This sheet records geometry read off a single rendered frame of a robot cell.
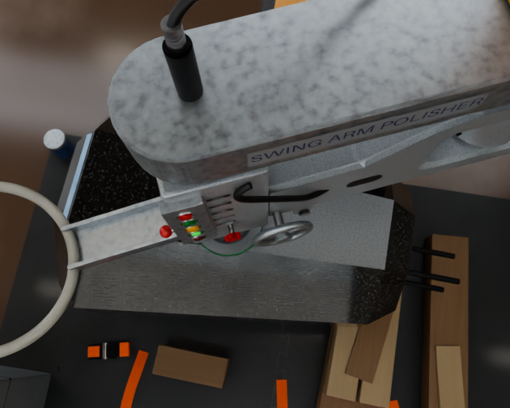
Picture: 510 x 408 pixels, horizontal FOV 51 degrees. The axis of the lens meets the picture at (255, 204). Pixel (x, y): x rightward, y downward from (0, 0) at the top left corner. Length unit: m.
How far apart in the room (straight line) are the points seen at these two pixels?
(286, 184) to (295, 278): 0.62
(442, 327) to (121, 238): 1.45
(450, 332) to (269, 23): 1.80
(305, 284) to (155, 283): 0.49
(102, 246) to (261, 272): 0.49
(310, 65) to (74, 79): 2.19
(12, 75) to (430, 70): 2.48
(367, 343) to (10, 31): 2.37
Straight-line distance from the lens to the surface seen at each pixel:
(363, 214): 1.68
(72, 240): 1.56
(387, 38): 0.89
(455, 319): 2.44
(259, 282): 1.70
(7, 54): 3.14
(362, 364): 2.20
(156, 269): 1.74
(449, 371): 2.41
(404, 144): 1.09
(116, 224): 1.53
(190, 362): 2.32
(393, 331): 2.24
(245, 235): 1.61
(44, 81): 2.98
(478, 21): 0.95
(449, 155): 1.34
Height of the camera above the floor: 2.43
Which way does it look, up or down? 75 degrees down
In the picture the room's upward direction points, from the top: 4 degrees counter-clockwise
